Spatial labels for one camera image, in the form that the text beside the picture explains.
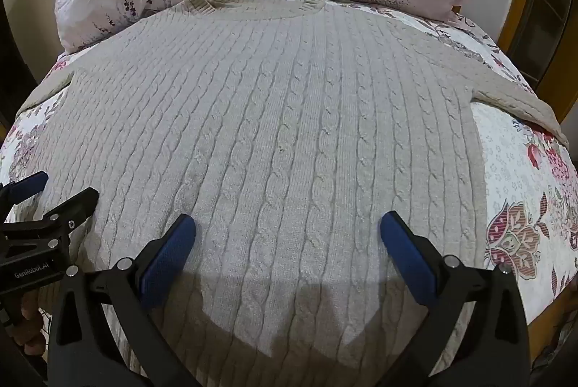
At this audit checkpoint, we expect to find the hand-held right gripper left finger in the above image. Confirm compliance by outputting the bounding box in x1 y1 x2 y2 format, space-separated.
47 214 200 387

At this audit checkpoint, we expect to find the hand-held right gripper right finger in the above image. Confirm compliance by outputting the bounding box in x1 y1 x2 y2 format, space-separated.
379 211 529 387

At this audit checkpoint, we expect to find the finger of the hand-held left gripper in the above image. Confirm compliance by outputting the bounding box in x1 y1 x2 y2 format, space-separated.
0 171 49 208
0 187 100 241

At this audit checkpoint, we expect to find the beige cable-knit sweater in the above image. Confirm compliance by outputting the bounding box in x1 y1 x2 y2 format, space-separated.
13 0 571 387

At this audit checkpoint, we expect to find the person's left hand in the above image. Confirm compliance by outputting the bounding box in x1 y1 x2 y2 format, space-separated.
8 291 49 352

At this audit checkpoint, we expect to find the white floral bedspread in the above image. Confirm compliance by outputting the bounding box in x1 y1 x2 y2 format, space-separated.
0 0 578 327

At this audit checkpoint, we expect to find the wooden bed frame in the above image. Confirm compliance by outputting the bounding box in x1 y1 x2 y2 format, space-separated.
496 0 578 370

